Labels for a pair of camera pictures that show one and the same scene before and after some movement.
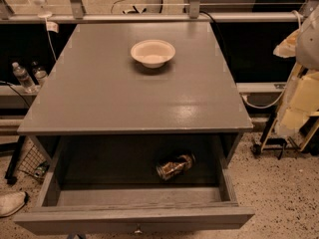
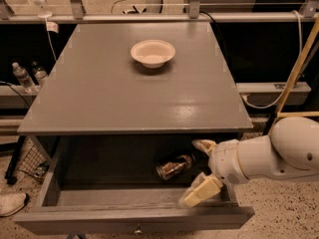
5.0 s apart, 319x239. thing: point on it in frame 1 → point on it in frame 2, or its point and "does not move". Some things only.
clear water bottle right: [41, 75] does not move
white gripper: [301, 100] → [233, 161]
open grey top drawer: [110, 183] does not move
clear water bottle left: [24, 80] does not move
